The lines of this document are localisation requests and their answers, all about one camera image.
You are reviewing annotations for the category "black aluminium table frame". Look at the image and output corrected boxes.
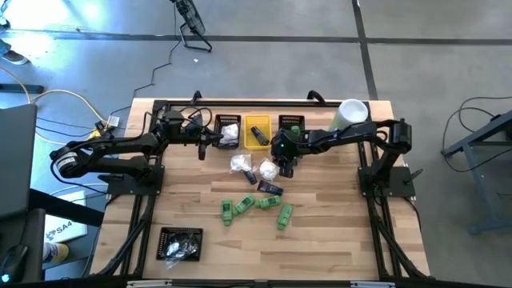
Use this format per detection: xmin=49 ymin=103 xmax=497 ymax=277
xmin=95 ymin=98 xmax=431 ymax=281

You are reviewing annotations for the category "yellow slotted plastic basket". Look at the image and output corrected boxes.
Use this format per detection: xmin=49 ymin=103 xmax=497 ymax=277
xmin=243 ymin=114 xmax=273 ymax=150

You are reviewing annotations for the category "black flat floor bar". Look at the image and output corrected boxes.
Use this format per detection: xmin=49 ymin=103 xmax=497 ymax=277
xmin=0 ymin=83 xmax=45 ymax=95

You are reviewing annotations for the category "white printed cardboard box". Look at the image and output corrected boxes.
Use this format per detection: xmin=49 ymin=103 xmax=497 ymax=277
xmin=42 ymin=190 xmax=89 ymax=244

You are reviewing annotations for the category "person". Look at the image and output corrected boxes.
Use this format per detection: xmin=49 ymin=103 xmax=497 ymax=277
xmin=0 ymin=38 xmax=30 ymax=66

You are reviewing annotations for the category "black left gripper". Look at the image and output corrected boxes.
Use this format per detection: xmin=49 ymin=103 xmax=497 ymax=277
xmin=175 ymin=128 xmax=224 ymax=161

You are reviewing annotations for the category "silver metal bracket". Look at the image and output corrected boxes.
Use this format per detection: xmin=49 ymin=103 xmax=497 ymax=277
xmin=126 ymin=279 xmax=173 ymax=288
xmin=350 ymin=281 xmax=397 ymax=288

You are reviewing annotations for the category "green disinfecting wipes canister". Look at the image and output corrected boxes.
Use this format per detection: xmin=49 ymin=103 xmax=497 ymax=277
xmin=328 ymin=98 xmax=370 ymax=133

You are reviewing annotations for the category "black fan power cable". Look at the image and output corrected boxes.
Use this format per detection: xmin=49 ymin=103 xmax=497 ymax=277
xmin=102 ymin=3 xmax=183 ymax=159

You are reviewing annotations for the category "black floor fan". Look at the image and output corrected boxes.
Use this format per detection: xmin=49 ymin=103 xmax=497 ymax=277
xmin=170 ymin=0 xmax=213 ymax=54

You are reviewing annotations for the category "wide black slotted basket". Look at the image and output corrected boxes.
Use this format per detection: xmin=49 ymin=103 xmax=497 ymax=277
xmin=155 ymin=226 xmax=204 ymax=263

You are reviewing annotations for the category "black round item clear bag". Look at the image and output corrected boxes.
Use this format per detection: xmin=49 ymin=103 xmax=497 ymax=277
xmin=162 ymin=234 xmax=199 ymax=270

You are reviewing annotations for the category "black looped floor cable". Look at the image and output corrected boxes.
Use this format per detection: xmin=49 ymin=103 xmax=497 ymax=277
xmin=439 ymin=94 xmax=512 ymax=174

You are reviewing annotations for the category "black slotted plastic basket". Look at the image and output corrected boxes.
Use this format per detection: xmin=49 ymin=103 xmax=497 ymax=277
xmin=211 ymin=114 xmax=242 ymax=150
xmin=278 ymin=114 xmax=306 ymax=141

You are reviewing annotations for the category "grey metal bench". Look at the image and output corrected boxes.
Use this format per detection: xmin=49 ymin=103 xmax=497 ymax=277
xmin=441 ymin=110 xmax=512 ymax=237

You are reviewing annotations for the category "yellow floor cable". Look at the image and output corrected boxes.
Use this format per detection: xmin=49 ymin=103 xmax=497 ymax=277
xmin=0 ymin=66 xmax=109 ymax=146

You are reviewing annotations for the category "black computer mouse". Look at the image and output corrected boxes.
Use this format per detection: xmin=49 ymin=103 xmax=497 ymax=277
xmin=0 ymin=244 xmax=30 ymax=283

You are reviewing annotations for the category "black desk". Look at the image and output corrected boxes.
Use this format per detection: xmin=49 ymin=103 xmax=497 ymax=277
xmin=0 ymin=187 xmax=106 ymax=283

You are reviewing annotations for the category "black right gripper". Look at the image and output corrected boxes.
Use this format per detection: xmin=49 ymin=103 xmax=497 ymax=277
xmin=270 ymin=135 xmax=301 ymax=178

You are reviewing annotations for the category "white and yellow item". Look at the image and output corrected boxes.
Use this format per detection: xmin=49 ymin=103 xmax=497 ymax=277
xmin=42 ymin=242 xmax=70 ymax=264

